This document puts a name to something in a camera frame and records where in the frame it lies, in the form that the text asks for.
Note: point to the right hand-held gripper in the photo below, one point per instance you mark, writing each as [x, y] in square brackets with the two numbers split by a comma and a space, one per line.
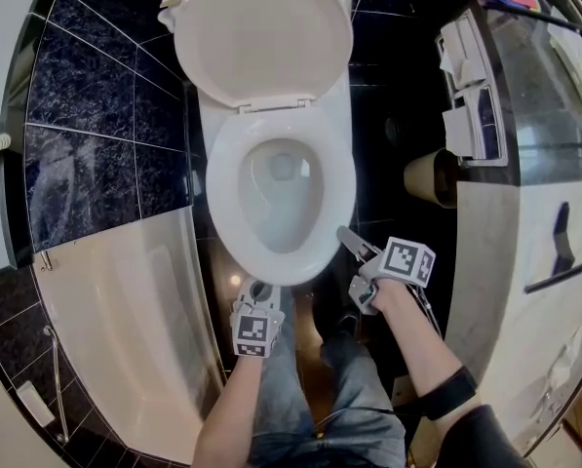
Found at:
[402, 261]

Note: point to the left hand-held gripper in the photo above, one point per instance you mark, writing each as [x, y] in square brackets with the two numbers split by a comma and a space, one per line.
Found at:
[256, 332]

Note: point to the white toilet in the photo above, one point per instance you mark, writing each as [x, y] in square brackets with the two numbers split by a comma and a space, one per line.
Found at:
[217, 188]
[281, 266]

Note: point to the person's right forearm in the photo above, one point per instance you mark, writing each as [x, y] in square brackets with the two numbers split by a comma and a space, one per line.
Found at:
[412, 339]

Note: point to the person's left forearm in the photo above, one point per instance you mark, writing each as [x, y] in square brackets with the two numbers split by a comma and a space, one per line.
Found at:
[227, 407]

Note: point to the chrome toilet paper holder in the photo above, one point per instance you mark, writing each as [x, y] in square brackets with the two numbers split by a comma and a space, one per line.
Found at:
[471, 90]

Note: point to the white toilet lid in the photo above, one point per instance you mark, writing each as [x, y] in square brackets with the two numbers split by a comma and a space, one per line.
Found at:
[261, 32]

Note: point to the person's black shoe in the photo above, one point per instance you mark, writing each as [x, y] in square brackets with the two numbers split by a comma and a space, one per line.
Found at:
[348, 323]

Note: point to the person's left leg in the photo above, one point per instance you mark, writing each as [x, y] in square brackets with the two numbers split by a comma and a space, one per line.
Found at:
[281, 383]

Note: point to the person's leg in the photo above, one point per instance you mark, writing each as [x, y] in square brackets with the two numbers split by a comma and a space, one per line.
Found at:
[281, 383]
[363, 407]

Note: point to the beige waste bin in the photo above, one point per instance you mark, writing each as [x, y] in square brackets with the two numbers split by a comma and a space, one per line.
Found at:
[422, 173]

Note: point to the white bathtub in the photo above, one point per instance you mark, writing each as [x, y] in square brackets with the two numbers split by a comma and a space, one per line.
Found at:
[125, 320]

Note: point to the person's right leg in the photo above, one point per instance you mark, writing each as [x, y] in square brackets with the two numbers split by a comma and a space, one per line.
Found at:
[363, 407]

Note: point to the marble vanity counter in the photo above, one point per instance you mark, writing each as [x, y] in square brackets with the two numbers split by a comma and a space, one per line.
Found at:
[505, 310]

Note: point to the black tripod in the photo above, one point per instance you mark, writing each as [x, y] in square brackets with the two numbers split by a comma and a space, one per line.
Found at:
[563, 271]

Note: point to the chrome tub faucet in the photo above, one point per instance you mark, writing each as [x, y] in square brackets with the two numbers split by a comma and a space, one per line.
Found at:
[47, 261]

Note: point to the chrome grab bar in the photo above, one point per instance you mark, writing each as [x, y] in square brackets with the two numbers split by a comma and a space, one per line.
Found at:
[56, 383]

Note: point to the person's right black sleeve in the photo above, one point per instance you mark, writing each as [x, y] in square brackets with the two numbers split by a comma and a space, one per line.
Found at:
[480, 441]

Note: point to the white washcloth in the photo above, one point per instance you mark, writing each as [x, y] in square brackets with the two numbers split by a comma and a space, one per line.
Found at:
[566, 359]

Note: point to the chrome sink faucet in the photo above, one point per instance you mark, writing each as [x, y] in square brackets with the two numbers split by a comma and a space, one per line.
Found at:
[546, 402]

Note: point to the white soap dish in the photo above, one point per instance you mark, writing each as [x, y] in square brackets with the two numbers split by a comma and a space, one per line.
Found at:
[36, 404]

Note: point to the white tissue box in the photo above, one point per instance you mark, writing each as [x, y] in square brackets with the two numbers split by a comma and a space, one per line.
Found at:
[578, 61]

